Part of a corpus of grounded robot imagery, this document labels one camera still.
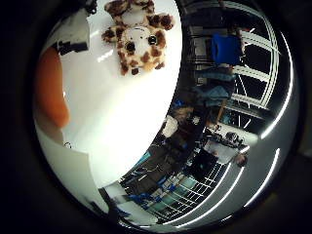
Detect orange carrot plush toy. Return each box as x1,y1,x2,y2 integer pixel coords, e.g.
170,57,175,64
33,46,71,129

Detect blue chair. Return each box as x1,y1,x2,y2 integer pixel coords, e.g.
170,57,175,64
211,33,243,66

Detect person with brown hair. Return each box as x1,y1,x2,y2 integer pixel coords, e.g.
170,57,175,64
172,105,196,123

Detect blue denim jacket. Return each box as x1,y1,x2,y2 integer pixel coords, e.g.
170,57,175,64
193,82,236,108

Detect brown spotted giraffe plush toy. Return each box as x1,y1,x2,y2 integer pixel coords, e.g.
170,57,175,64
100,0,176,77

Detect person with white mask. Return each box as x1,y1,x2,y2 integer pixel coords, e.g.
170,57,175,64
130,113,203,196

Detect black monitor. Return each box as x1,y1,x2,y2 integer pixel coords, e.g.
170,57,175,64
189,147,219,182

